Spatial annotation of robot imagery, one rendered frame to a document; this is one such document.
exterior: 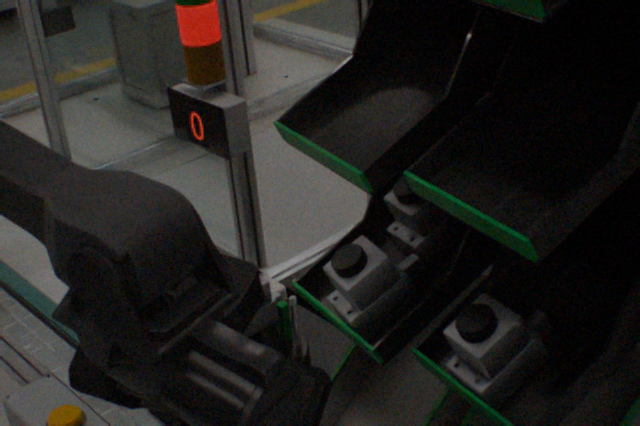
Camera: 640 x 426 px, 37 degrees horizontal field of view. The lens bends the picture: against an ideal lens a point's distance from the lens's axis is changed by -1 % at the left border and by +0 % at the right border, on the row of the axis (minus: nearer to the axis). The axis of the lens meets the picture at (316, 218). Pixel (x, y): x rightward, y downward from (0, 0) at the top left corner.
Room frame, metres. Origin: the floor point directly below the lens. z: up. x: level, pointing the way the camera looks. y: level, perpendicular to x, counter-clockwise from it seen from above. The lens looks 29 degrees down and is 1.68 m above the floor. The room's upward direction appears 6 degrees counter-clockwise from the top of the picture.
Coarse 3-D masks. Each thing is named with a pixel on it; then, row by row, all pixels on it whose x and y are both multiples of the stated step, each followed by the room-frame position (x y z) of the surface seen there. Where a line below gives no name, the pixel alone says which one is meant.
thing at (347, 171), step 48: (384, 0) 0.79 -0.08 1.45; (432, 0) 0.82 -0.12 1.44; (384, 48) 0.79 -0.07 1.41; (432, 48) 0.77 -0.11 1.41; (480, 48) 0.68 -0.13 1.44; (336, 96) 0.77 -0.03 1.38; (384, 96) 0.74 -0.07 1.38; (432, 96) 0.71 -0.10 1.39; (480, 96) 0.68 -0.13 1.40; (336, 144) 0.71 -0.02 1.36; (384, 144) 0.68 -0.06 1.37
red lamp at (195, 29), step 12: (180, 12) 1.15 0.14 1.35; (192, 12) 1.14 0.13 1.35; (204, 12) 1.14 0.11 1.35; (216, 12) 1.16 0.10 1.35; (180, 24) 1.15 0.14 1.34; (192, 24) 1.14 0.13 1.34; (204, 24) 1.14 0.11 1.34; (216, 24) 1.15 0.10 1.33; (192, 36) 1.14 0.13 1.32; (204, 36) 1.14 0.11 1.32; (216, 36) 1.15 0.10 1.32
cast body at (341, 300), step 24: (360, 240) 0.70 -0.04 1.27; (336, 264) 0.67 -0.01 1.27; (360, 264) 0.67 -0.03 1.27; (384, 264) 0.67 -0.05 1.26; (408, 264) 0.70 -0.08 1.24; (336, 288) 0.69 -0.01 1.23; (360, 288) 0.66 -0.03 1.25; (384, 288) 0.67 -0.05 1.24; (408, 288) 0.68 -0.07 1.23; (336, 312) 0.69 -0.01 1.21; (360, 312) 0.66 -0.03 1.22; (384, 312) 0.67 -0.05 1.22; (360, 336) 0.66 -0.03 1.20
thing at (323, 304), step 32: (448, 128) 0.83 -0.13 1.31; (384, 192) 0.79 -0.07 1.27; (384, 224) 0.79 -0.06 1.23; (448, 256) 0.71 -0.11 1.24; (480, 256) 0.68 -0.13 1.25; (320, 288) 0.74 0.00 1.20; (416, 288) 0.69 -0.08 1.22; (448, 288) 0.66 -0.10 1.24; (416, 320) 0.65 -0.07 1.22; (384, 352) 0.63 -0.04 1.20
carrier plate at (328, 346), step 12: (288, 300) 1.07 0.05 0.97; (300, 312) 1.04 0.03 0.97; (300, 324) 1.01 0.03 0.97; (312, 324) 1.01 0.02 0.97; (324, 324) 1.01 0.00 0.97; (312, 336) 0.98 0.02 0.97; (324, 336) 0.98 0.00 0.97; (336, 336) 0.98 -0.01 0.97; (312, 348) 0.96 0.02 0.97; (324, 348) 0.96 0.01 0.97; (336, 348) 0.95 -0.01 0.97; (312, 360) 0.94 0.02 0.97; (324, 360) 0.93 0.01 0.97; (336, 360) 0.93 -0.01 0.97; (180, 420) 0.86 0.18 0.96
